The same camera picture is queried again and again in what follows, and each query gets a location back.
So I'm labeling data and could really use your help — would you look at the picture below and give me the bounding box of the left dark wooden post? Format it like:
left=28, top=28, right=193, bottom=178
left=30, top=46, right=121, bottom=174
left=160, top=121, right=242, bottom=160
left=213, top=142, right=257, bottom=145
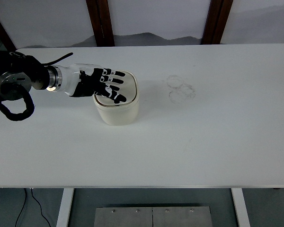
left=86, top=0, right=115, bottom=47

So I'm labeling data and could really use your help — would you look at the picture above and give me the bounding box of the grey metal base plate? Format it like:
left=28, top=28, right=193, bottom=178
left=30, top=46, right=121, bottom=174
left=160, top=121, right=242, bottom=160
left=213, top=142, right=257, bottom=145
left=94, top=206, right=213, bottom=227

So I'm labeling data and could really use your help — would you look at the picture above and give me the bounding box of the white table leg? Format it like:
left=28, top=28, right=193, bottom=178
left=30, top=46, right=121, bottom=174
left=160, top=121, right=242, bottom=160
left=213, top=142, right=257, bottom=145
left=231, top=188, right=250, bottom=227
left=56, top=188, right=74, bottom=227

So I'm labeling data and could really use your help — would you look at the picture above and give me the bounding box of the dark wooden post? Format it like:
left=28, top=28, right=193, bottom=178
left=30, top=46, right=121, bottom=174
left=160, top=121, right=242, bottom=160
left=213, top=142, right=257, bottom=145
left=86, top=0, right=115, bottom=47
left=201, top=0, right=233, bottom=45

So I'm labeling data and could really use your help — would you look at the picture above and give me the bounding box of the thin black floor cable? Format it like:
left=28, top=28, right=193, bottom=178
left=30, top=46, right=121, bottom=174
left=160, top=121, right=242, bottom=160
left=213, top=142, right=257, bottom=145
left=15, top=188, right=53, bottom=227

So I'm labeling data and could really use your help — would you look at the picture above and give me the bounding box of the right dark wooden post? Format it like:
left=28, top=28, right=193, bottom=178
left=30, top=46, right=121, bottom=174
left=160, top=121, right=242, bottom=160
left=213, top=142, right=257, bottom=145
left=201, top=0, right=233, bottom=45

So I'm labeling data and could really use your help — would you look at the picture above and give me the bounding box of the right white table leg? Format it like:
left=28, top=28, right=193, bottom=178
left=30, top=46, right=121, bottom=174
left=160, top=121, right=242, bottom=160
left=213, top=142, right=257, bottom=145
left=231, top=188, right=250, bottom=227

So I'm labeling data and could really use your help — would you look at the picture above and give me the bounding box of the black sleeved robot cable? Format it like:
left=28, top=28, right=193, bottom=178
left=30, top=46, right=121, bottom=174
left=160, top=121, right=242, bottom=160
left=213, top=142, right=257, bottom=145
left=0, top=52, right=74, bottom=122

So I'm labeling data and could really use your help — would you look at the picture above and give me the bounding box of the cream desktop trash can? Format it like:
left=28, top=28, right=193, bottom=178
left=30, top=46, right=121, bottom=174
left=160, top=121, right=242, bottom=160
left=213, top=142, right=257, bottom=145
left=93, top=70, right=140, bottom=126

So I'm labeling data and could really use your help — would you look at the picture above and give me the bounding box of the far left wooden post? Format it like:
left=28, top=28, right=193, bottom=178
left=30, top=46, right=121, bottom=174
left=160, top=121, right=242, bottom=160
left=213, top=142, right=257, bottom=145
left=0, top=22, right=17, bottom=51

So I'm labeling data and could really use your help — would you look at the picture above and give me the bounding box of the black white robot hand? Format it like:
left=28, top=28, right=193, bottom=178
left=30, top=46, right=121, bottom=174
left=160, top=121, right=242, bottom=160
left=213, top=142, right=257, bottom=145
left=60, top=64, right=127, bottom=104

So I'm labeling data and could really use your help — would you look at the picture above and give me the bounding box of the left white table leg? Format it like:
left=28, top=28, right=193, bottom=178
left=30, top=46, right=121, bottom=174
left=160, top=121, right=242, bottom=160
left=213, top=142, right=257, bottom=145
left=56, top=188, right=74, bottom=227

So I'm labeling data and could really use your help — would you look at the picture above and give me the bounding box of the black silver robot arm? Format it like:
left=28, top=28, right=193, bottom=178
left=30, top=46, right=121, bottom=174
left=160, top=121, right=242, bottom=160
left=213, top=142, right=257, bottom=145
left=0, top=51, right=127, bottom=104

